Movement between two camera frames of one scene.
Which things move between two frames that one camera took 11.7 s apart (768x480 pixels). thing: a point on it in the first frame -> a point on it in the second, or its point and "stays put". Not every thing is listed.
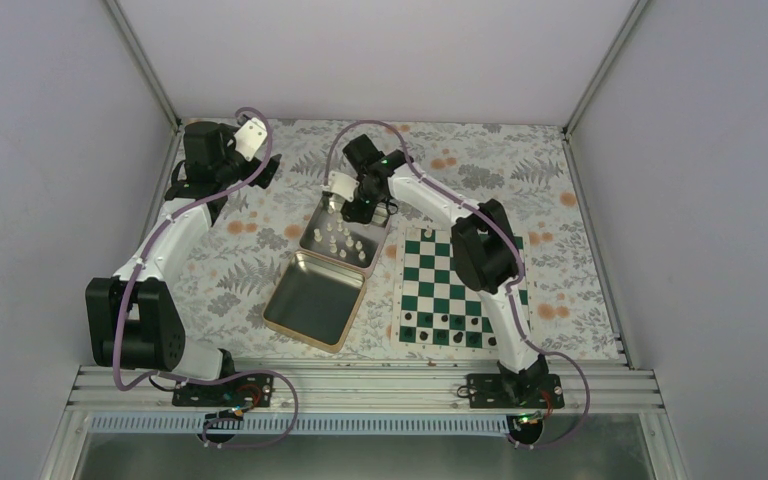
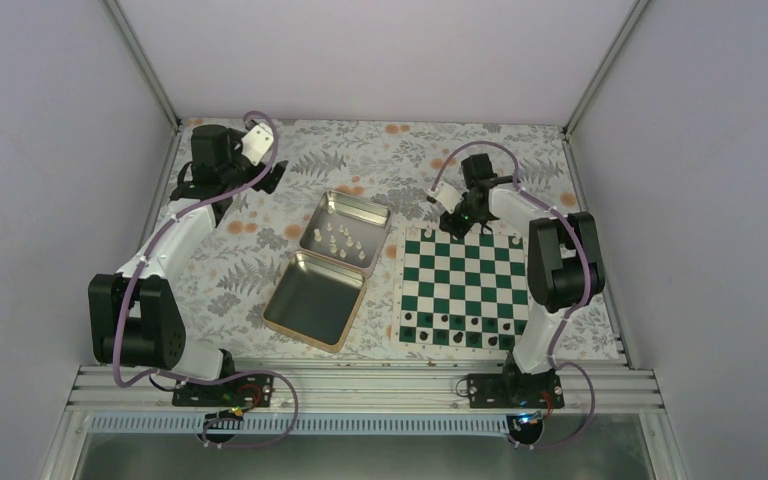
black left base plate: x=239 y=390 stays put
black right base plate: x=488 y=391 stays put
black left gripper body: x=225 y=172 stays put
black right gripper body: x=365 y=214 -> x=463 y=227
